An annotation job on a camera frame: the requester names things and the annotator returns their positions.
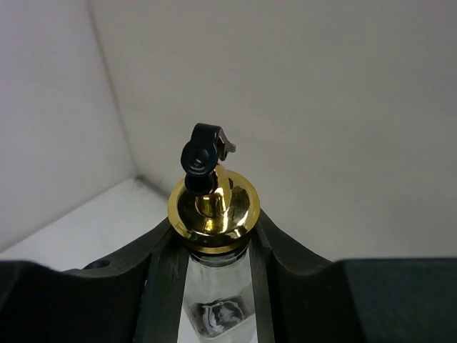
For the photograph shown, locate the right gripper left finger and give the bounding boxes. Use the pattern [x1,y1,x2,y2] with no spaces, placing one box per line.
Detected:
[1,220,188,342]

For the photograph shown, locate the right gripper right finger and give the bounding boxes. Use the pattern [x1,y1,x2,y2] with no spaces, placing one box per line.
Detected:
[249,214,456,342]

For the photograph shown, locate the dark sauce bottle gold spout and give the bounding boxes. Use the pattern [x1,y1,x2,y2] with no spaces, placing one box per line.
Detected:
[168,123,261,343]

